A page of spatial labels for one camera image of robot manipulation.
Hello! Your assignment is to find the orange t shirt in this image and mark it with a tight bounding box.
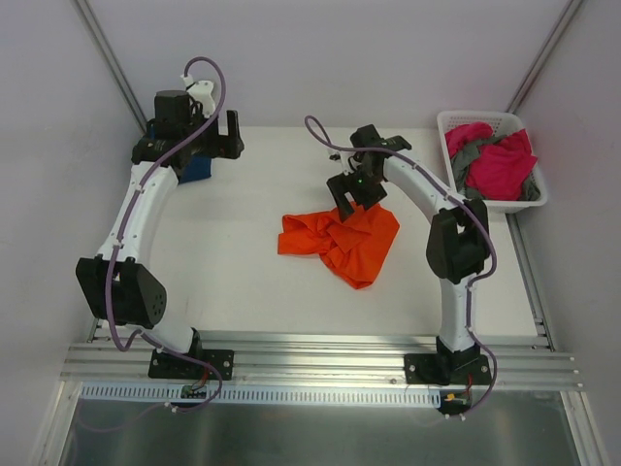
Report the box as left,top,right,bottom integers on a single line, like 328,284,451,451
278,205,400,289

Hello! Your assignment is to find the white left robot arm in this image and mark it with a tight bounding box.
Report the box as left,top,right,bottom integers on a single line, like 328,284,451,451
76,81,244,377

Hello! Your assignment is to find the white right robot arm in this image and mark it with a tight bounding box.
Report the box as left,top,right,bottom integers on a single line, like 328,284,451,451
327,125,493,386

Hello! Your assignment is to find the blue folded t shirt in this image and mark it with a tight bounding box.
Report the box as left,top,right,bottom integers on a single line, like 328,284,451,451
146,129,212,184

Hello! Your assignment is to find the grey t shirt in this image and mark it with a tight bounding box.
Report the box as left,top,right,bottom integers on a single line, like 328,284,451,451
448,134,541,202

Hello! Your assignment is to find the pink t shirt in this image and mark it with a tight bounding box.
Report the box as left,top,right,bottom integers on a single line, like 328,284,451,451
444,121,539,201

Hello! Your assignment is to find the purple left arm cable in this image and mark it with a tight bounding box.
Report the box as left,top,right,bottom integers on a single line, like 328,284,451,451
77,56,229,433

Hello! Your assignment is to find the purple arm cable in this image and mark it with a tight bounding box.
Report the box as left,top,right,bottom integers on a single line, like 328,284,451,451
304,115,499,428
77,56,229,433

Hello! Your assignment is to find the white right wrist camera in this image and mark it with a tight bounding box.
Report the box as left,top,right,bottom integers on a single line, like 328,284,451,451
328,150,355,175

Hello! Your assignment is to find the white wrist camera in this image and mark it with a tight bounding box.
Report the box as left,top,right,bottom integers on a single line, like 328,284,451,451
328,150,355,175
181,74,216,118

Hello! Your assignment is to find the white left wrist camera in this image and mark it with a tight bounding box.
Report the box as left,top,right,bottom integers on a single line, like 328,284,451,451
181,74,216,118

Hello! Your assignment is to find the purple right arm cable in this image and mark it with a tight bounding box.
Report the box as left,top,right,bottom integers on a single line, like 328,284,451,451
304,115,499,428

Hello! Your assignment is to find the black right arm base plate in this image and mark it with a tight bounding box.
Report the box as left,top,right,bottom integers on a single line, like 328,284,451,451
404,352,492,386

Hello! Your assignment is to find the left corner aluminium post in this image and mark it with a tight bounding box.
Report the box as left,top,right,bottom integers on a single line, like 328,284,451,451
70,0,147,131

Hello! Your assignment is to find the corner aluminium post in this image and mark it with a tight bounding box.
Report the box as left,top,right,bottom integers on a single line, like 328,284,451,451
70,0,147,131
506,0,587,115

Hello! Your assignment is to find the white slotted cable duct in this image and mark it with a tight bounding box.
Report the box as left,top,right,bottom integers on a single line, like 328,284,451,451
81,383,441,409

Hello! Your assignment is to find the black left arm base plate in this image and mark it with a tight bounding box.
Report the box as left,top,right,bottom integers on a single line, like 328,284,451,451
147,349,235,381

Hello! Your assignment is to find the aluminium front mounting rail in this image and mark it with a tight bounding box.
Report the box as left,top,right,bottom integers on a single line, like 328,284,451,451
60,329,586,391

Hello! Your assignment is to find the right corner aluminium post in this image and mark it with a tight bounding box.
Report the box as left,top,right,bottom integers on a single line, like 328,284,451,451
506,0,587,115

